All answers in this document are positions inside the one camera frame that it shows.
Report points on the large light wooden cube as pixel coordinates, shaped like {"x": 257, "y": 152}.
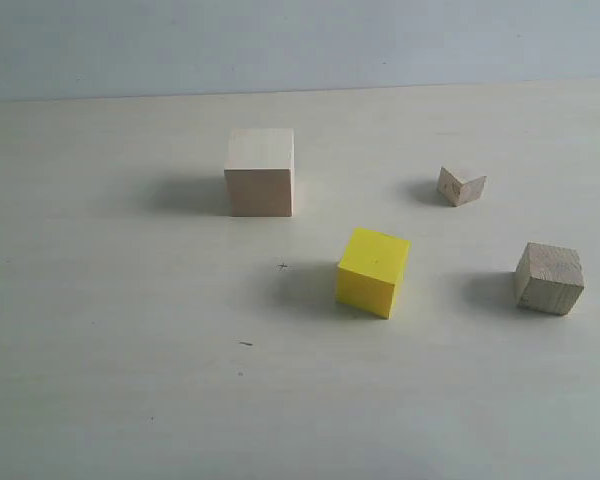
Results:
{"x": 260, "y": 172}

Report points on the small wooden cube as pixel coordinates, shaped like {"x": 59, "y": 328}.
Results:
{"x": 457, "y": 189}

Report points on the yellow cube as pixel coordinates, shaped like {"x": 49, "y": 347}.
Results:
{"x": 370, "y": 273}

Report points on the medium wooden cube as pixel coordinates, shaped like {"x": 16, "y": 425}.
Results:
{"x": 548, "y": 279}

